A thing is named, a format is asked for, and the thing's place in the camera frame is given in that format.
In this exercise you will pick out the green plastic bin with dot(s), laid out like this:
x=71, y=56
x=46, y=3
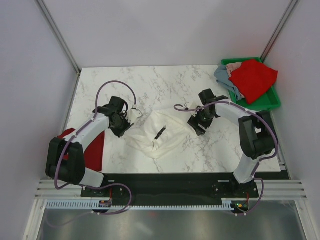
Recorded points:
x=268, y=101

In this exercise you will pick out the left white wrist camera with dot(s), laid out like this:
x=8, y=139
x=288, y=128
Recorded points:
x=133, y=114

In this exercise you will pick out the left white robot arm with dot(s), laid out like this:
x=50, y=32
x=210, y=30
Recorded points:
x=66, y=156

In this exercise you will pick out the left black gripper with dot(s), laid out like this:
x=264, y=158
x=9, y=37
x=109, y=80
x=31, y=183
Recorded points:
x=128, y=125

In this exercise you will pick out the aluminium frame rail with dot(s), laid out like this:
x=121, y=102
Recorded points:
x=273, y=190

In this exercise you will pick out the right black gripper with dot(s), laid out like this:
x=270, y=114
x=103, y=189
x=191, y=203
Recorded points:
x=194, y=122

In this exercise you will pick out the white t shirt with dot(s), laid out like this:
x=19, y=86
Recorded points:
x=162, y=132

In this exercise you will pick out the white slotted cable duct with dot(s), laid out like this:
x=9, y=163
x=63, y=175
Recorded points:
x=64, y=204

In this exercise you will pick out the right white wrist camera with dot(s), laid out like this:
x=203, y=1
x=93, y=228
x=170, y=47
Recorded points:
x=189, y=106

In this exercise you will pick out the red t shirt in bin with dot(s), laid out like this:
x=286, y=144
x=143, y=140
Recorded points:
x=253, y=79

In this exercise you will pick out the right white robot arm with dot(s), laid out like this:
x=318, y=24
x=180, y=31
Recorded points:
x=256, y=131

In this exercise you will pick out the folded red t shirt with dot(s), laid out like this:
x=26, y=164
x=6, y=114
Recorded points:
x=93, y=155

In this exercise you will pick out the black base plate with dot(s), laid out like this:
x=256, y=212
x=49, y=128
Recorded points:
x=222, y=185

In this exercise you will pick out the light blue t shirt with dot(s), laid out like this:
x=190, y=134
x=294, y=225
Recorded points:
x=222, y=78

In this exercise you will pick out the pink t shirt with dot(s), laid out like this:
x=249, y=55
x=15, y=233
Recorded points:
x=232, y=67

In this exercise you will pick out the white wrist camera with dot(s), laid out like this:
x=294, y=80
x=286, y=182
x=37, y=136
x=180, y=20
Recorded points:
x=189, y=106
x=133, y=114

